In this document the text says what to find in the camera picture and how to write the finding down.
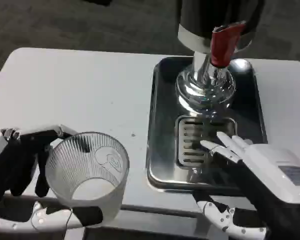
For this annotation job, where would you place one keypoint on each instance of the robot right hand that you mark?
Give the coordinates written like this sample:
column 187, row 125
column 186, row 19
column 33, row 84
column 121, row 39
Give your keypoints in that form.
column 272, row 180

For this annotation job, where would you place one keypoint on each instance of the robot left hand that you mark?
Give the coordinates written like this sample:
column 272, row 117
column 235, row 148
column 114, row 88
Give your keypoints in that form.
column 17, row 160

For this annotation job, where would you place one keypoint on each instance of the clear ribbed glass cup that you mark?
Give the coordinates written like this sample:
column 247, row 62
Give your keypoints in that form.
column 90, row 175

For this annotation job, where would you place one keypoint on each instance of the slotted steel drip grid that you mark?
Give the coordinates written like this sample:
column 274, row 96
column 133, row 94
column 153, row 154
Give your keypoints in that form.
column 190, row 145

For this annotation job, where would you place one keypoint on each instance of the steel drip tray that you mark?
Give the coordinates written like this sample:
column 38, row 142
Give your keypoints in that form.
column 162, row 125

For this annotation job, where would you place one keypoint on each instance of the black and steel drink dispenser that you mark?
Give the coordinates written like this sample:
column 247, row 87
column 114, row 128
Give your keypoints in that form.
column 197, row 22

